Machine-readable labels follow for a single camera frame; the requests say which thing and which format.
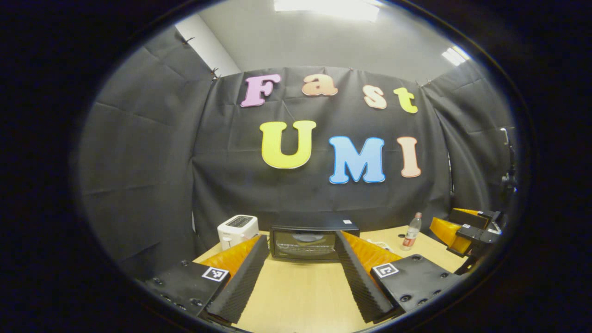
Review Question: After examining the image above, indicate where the clear bottle with red label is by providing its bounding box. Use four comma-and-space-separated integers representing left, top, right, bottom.
401, 212, 423, 252

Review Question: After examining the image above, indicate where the white toaster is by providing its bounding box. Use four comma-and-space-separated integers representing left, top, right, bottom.
217, 215, 260, 251

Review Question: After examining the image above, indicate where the black electric oven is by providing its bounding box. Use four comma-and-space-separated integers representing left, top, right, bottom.
269, 217, 361, 262

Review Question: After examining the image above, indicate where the black tripod stand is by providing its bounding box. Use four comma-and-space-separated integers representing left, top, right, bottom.
499, 127, 519, 202

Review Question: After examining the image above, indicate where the small ceiling light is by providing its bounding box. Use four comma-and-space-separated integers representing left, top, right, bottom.
441, 45, 471, 67

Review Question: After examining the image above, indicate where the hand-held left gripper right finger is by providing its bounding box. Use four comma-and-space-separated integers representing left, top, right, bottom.
334, 230, 465, 324

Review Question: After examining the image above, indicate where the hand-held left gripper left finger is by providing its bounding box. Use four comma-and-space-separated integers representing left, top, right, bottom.
144, 234, 270, 327

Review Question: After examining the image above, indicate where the black backdrop cloth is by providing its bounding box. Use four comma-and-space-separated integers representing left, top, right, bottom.
76, 25, 518, 278

